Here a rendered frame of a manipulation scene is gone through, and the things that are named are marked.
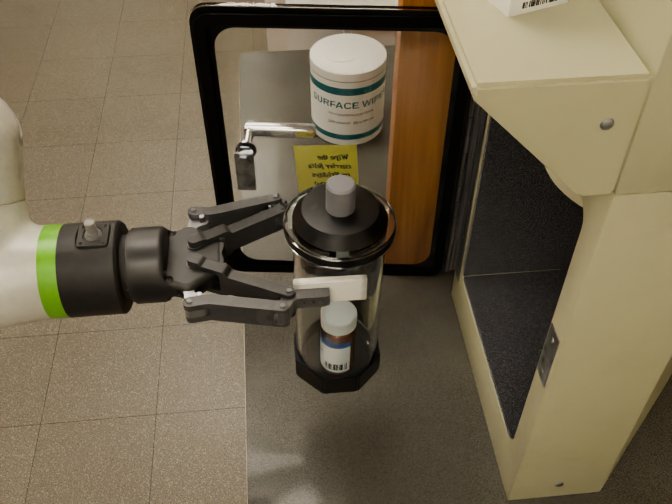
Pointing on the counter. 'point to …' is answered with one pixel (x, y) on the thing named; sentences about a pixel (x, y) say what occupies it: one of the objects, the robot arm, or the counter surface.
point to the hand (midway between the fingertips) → (336, 252)
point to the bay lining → (518, 213)
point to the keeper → (548, 355)
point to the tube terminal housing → (599, 304)
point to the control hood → (554, 83)
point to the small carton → (523, 5)
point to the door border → (334, 29)
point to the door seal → (326, 26)
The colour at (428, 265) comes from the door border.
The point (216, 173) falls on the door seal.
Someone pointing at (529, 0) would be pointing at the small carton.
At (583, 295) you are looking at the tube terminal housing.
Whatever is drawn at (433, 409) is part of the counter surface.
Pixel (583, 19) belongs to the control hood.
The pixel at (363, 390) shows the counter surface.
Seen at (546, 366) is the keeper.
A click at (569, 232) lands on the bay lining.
